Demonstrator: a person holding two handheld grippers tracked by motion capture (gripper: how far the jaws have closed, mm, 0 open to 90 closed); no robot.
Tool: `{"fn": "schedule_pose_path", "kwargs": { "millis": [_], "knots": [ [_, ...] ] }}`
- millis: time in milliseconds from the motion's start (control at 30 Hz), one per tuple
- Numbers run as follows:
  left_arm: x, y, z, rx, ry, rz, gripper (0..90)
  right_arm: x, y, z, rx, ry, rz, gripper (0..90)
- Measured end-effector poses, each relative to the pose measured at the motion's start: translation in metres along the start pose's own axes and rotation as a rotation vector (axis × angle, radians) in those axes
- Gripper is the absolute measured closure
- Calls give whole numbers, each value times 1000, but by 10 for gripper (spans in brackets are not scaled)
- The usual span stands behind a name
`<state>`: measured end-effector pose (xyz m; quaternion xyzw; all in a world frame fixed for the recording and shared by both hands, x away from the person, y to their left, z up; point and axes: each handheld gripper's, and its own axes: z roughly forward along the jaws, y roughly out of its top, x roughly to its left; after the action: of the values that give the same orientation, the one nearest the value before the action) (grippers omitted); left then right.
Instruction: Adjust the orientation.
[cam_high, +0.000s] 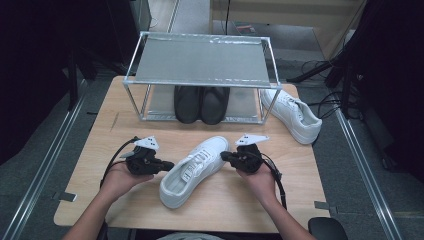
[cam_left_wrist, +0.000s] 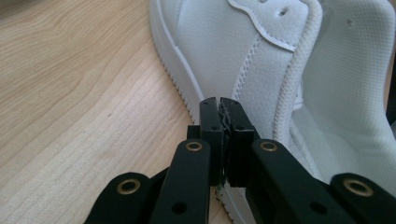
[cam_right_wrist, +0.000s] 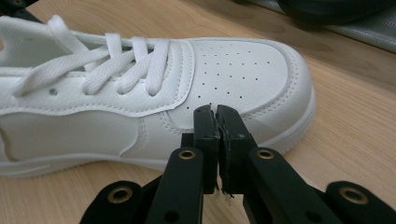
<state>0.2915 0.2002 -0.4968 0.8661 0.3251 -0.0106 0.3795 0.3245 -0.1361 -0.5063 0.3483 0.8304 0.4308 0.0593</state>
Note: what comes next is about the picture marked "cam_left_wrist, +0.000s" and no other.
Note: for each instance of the white sneaker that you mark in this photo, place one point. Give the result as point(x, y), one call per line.
point(224, 53)

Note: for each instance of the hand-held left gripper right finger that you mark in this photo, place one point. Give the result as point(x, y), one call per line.
point(239, 149)

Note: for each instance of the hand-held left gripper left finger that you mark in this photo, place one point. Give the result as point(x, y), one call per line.
point(211, 124)

